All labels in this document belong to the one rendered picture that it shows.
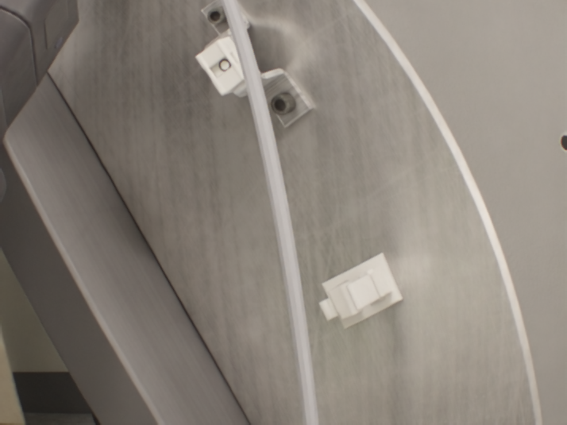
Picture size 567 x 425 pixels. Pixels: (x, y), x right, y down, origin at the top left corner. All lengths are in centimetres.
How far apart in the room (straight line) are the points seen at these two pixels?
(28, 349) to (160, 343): 555
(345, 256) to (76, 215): 8
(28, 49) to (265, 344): 15
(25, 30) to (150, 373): 14
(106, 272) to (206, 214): 4
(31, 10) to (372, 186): 14
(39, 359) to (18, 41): 566
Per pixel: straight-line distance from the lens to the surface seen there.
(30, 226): 104
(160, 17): 106
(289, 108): 104
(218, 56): 103
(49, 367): 662
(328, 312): 104
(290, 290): 101
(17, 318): 659
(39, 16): 97
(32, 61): 99
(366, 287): 103
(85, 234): 105
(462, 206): 102
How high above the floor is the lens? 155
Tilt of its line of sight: 10 degrees down
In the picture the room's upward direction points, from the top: 6 degrees counter-clockwise
